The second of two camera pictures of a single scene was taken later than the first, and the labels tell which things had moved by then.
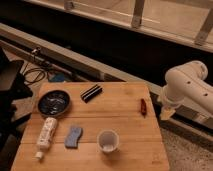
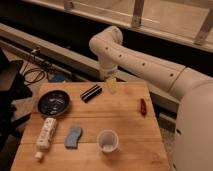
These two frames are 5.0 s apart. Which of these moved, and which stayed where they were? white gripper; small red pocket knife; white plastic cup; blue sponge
Moved: white gripper
Stayed: small red pocket knife; blue sponge; white plastic cup
